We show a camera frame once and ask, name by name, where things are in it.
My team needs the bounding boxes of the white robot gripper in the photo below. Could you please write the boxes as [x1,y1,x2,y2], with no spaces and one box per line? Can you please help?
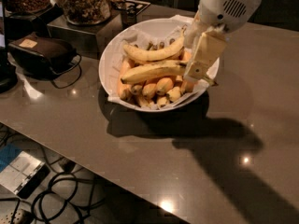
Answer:
[184,0,262,82]

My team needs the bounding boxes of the long yellow front banana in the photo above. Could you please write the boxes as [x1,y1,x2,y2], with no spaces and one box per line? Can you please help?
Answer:
[120,59,217,86]

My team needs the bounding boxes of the long yellow banana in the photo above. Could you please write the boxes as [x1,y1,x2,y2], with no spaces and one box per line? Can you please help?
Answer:
[120,59,217,86]
[122,26,186,62]

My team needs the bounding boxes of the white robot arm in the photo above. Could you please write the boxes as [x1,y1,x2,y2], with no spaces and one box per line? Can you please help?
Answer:
[184,0,262,82]

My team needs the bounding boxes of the white bowl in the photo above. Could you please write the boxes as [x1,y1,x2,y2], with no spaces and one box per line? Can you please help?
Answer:
[99,15,220,112]

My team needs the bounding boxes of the long yellow rear banana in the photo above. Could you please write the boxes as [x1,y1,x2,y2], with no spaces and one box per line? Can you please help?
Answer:
[122,26,186,62]

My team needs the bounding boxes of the white paper napkin liner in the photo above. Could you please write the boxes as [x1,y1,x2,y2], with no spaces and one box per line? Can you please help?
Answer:
[99,15,209,112]

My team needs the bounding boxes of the bunch of small bananas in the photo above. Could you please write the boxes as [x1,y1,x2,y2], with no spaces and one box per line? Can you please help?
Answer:
[117,50,195,108]

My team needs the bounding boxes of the dark metal stand box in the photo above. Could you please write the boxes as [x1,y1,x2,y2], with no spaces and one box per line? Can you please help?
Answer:
[48,10,122,60]

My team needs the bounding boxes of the glass jar of granola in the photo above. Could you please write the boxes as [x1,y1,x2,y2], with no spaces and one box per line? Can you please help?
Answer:
[58,0,111,25]

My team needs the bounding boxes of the black VR headset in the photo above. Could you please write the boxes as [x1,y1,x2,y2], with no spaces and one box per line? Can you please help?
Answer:
[8,33,78,79]

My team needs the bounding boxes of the silver box on floor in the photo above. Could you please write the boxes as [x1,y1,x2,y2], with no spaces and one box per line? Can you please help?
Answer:
[0,151,50,199]

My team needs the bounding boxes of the black cable on table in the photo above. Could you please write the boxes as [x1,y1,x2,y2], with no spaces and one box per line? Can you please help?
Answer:
[46,53,83,90]

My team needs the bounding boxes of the black floor cables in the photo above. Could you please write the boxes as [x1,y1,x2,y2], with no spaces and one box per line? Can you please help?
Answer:
[0,124,107,224]

